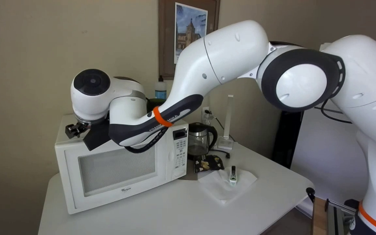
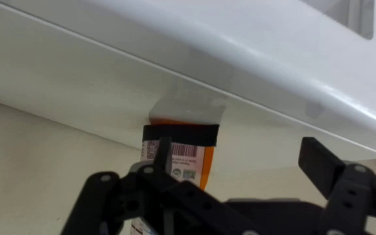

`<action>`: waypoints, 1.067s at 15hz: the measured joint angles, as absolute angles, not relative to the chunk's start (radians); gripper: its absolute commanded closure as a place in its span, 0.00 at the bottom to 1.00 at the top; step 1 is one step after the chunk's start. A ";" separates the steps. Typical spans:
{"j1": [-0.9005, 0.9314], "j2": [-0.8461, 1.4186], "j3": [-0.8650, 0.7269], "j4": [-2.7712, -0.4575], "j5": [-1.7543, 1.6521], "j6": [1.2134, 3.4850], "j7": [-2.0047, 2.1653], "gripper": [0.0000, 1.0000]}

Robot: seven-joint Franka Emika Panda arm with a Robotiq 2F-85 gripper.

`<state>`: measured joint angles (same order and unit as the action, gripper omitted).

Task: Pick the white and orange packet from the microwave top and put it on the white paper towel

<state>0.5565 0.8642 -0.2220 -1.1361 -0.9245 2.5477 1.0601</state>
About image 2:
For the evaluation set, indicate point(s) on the white and orange packet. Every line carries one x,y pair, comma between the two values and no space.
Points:
188,163

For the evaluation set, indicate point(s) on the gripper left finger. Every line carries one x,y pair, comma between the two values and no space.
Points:
175,195

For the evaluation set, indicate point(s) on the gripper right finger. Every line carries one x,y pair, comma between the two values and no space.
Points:
348,189

